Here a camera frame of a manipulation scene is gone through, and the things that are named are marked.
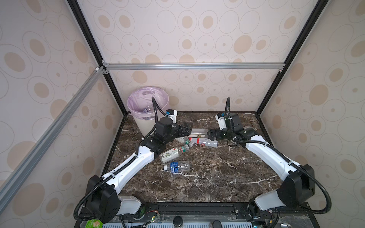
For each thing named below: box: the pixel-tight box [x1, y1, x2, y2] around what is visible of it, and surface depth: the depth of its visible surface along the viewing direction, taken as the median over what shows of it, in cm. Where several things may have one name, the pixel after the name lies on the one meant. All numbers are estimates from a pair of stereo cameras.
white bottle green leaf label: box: [158, 144, 190, 163], surface depth 92 cm
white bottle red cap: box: [188, 137, 219, 148], surface depth 99 cm
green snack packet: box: [84, 218, 104, 228], surface depth 70 cm
